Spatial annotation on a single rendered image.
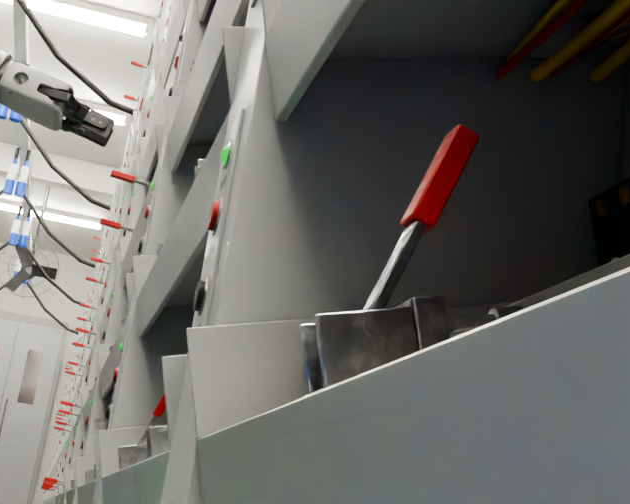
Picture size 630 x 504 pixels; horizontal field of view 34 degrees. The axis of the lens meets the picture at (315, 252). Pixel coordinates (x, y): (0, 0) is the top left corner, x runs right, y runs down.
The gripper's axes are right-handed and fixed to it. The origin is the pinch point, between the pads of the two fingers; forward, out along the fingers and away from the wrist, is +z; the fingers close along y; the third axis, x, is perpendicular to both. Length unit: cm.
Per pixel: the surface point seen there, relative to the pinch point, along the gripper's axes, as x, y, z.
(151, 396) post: 38, -34, 22
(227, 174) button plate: 34, -100, 18
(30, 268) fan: -106, 665, -67
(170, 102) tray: 5.0, -33.8, 9.7
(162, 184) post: 14.6, -33.5, 13.2
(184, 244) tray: 31, -72, 18
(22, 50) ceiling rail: -147, 360, -90
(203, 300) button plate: 41, -100, 19
